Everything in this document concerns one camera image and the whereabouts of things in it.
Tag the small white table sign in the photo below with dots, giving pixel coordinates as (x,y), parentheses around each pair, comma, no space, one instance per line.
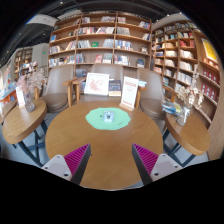
(20,96)

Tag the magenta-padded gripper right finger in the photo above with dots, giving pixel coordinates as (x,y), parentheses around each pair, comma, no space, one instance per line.
(146,159)

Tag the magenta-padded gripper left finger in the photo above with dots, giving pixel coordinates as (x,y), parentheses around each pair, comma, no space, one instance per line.
(76,159)

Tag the dark book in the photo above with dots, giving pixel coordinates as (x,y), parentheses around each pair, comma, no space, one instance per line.
(115,87)

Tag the transparent computer mouse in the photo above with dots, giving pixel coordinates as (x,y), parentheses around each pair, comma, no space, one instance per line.
(108,116)

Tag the colourful magazine stack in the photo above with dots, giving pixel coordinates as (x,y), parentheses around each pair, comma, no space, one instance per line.
(171,107)

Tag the small wooden bookshelf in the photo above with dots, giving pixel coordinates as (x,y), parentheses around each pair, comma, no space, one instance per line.
(22,61)

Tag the round wooden side table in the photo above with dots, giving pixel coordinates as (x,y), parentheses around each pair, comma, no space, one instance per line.
(186,133)
(23,121)

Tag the white sign on wooden base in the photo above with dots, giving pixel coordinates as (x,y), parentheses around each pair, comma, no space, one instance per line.
(129,91)

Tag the green round mouse pad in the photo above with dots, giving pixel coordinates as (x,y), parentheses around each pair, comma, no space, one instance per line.
(95,119)

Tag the white framed picture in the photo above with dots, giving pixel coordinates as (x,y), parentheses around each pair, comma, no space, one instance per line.
(96,84)

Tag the wooden bookshelf with books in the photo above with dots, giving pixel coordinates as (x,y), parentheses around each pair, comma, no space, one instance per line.
(183,56)
(100,40)

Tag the glass vase with dried flowers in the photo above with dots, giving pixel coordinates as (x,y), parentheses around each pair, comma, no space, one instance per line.
(29,103)
(182,116)

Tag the brown armchair with wooden arms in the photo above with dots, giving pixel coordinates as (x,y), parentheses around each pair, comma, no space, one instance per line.
(56,86)
(150,96)
(113,70)

